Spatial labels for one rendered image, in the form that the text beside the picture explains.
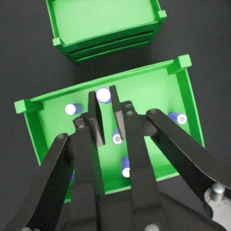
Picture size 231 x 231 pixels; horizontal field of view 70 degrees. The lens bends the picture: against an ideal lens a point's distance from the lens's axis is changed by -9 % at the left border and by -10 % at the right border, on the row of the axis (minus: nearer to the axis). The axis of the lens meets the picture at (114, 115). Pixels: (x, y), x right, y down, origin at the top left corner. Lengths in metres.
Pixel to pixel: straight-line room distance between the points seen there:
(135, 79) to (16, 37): 0.60
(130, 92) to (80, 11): 0.33
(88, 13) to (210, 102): 0.55
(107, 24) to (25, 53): 0.38
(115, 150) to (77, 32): 0.36
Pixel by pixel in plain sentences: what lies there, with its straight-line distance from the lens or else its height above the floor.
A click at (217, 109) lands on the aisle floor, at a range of 0.79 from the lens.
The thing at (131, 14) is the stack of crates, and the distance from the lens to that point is 0.59.
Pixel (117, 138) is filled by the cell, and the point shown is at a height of 0.39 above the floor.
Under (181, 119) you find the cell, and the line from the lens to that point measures 0.31.
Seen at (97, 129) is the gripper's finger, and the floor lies 0.53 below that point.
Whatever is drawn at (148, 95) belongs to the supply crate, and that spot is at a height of 0.32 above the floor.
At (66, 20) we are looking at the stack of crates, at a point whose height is 0.16.
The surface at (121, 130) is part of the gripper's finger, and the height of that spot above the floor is 0.52.
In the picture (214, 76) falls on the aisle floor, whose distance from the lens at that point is 0.79.
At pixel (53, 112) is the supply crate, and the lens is 0.38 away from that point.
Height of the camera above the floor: 0.68
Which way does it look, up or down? 87 degrees down
